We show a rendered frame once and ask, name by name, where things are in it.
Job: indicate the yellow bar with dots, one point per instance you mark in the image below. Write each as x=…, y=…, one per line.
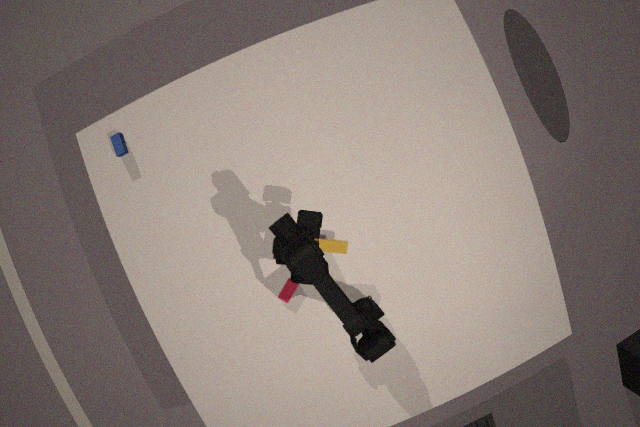
x=339, y=246

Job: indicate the blue rectangular block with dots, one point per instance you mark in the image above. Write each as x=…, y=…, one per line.
x=119, y=144

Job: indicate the red rectangular block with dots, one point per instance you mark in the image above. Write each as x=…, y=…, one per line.
x=288, y=290

